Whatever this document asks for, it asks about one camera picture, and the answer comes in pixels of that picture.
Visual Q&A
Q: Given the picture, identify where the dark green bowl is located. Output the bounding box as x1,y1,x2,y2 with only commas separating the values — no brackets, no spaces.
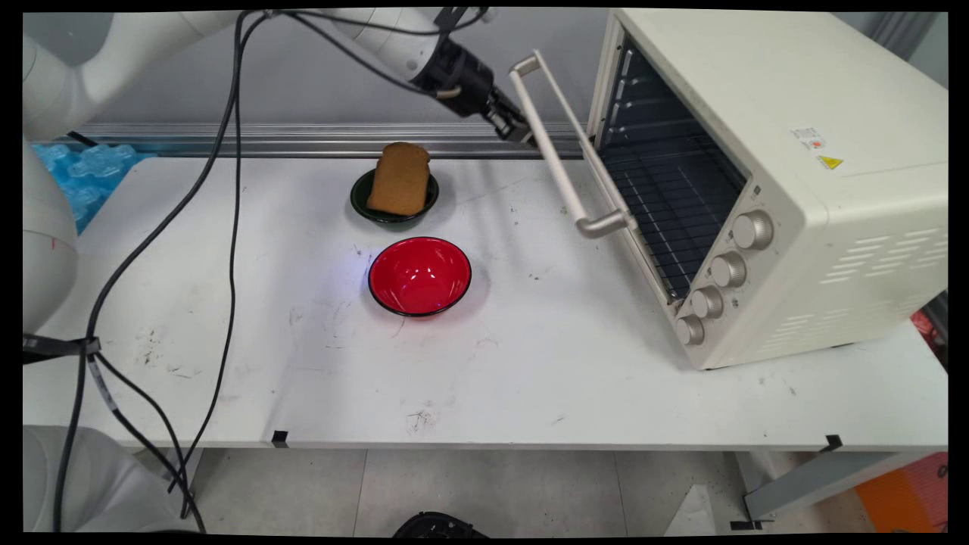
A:
350,168,441,226

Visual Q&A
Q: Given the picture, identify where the aluminium profile rail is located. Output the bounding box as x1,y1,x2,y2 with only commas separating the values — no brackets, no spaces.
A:
51,121,590,160

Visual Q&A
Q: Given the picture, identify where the black round floor object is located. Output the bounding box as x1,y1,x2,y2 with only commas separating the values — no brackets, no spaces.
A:
392,512,491,539

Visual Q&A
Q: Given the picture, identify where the grey table leg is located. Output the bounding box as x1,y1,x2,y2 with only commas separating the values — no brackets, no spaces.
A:
170,448,205,494
733,451,913,525

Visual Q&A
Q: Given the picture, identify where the cream glass oven door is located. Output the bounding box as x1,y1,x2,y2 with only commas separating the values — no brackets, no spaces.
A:
508,48,680,305

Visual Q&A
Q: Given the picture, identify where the blue bubble wrap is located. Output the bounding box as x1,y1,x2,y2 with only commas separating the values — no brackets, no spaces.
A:
30,142,157,235

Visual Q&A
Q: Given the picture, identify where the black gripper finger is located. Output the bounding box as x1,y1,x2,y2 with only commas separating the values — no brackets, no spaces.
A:
494,88,532,131
485,111,536,147

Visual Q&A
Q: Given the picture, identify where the grey robot pedestal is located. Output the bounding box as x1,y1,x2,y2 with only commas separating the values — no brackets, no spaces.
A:
23,424,195,534

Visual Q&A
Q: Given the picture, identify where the brown toast slice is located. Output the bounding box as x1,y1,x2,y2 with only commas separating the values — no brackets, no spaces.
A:
367,142,432,217

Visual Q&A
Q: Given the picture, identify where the thick black cable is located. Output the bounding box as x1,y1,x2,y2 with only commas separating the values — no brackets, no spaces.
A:
51,9,273,533

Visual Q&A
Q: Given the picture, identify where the cream toaster oven body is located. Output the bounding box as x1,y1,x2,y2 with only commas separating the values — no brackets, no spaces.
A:
584,9,949,370

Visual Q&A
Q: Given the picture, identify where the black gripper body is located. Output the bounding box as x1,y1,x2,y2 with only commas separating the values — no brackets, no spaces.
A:
413,36,502,120

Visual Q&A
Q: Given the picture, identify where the red bowl with black rim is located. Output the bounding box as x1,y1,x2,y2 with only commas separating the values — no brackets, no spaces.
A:
368,237,472,317

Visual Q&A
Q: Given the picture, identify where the thin black cable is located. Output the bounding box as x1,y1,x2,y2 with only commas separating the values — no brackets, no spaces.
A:
87,9,489,533

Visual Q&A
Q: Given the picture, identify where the orange box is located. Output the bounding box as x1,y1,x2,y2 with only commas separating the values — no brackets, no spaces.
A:
855,453,949,534

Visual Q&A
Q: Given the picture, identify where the metal wire oven rack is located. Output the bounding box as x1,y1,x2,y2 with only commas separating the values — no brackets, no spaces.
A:
600,142,746,296

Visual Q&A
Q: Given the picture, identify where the red packaged item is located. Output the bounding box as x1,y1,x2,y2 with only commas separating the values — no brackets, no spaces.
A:
911,309,949,370

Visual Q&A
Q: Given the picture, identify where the large silver oven knob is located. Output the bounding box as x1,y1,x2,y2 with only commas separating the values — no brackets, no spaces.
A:
732,210,774,251

